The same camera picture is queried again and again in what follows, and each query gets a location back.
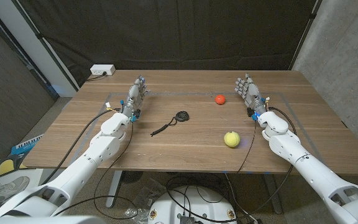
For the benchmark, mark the grey sneaker picture box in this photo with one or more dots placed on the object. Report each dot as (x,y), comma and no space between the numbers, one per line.
(8,189)

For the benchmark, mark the grey table leg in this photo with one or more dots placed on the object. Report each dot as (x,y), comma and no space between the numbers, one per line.
(272,193)

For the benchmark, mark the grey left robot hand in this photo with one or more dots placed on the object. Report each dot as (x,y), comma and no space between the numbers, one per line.
(134,99)

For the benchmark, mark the yellow tennis ball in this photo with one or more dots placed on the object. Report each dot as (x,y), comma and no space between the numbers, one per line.
(232,139)

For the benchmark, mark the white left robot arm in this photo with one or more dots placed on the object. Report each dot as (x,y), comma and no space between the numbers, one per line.
(82,161)

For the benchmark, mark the white table leg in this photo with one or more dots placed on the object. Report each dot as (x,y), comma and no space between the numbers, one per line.
(114,186)

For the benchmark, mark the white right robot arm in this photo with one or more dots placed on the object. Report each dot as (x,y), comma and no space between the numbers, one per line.
(309,168)

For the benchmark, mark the yellow and black pouch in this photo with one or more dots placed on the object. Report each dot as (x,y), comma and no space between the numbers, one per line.
(6,165)

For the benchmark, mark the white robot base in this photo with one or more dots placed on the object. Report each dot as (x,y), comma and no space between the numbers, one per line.
(194,205)

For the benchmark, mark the red ball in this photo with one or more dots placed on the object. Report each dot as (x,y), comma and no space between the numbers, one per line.
(220,99)

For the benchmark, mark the clear plastic bag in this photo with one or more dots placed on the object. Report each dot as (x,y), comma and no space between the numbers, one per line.
(146,194)

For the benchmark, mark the blue printed box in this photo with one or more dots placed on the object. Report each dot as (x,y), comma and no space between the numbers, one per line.
(26,144)

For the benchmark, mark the black backdrop cloth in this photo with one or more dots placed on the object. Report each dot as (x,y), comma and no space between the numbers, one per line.
(172,31)

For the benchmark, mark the black backdrop stand pole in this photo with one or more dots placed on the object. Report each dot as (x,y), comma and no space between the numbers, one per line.
(304,34)
(47,46)

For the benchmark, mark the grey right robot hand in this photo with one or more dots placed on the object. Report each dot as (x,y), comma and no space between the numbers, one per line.
(253,96)

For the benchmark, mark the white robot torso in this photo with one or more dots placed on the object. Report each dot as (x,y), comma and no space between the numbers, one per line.
(42,220)

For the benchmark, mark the white power strip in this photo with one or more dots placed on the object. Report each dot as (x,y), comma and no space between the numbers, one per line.
(102,69)

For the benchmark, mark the grey tape outline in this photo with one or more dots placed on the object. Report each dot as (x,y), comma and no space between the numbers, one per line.
(197,93)

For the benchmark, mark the black round foot under table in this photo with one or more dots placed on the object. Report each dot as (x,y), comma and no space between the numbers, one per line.
(131,176)

